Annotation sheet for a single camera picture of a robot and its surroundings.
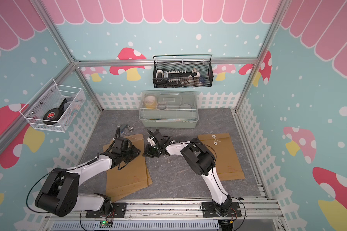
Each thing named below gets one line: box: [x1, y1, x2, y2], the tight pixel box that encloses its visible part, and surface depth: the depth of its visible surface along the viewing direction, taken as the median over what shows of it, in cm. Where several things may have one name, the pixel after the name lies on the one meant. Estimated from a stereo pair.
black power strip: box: [155, 68, 198, 88], surface depth 89 cm
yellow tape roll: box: [144, 95, 157, 109], surface depth 103 cm
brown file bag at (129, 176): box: [106, 133, 148, 198], surface depth 84 cm
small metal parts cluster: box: [116, 124, 134, 133], surface depth 111 cm
